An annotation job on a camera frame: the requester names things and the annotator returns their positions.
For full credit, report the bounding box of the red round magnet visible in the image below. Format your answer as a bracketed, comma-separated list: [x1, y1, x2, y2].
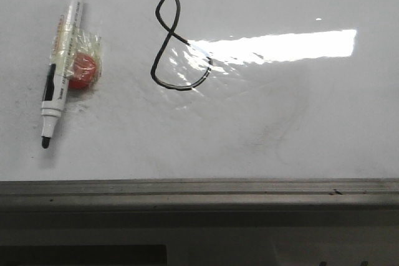
[50, 16, 102, 89]

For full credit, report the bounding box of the white black whiteboard marker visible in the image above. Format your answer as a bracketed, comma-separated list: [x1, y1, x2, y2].
[41, 0, 84, 149]

